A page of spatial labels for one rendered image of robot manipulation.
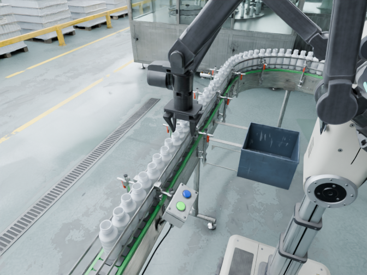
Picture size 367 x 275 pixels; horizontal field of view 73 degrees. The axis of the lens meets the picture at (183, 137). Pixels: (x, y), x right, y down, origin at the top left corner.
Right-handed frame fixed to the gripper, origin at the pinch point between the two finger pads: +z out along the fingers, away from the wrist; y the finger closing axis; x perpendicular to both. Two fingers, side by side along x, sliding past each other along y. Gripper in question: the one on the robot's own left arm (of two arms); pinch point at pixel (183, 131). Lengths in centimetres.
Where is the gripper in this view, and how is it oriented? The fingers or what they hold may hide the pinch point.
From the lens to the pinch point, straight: 78.9
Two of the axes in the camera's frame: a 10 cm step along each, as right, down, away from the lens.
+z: 0.0, 8.0, 6.0
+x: 3.8, -5.5, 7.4
